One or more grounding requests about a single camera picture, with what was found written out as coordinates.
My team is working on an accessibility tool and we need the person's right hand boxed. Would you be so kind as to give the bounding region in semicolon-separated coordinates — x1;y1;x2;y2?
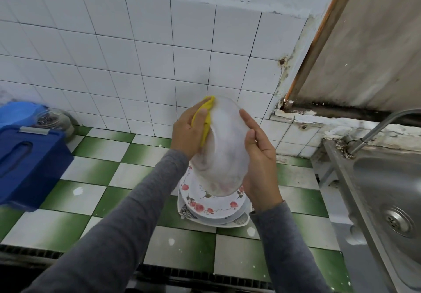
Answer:
239;109;284;213

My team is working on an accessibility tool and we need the person's left hand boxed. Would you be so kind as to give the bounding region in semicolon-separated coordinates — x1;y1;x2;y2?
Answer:
171;99;214;160

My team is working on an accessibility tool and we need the person's right forearm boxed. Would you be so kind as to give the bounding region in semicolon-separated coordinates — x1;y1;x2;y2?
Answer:
250;200;333;293

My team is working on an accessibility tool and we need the metal faucet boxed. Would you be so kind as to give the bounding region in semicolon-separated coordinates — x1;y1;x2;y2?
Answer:
345;108;421;157

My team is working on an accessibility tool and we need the stainless steel sink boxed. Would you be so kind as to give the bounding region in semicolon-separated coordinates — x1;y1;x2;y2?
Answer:
322;138;421;293

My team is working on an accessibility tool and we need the glass jar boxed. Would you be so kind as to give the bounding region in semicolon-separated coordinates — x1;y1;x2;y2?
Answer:
33;109;76;140

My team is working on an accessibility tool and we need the blue plastic box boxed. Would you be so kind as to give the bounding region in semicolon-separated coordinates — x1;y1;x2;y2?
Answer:
0;127;75;213

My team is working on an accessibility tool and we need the blue plastic bowl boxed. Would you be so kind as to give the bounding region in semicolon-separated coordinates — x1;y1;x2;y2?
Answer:
0;101;48;131

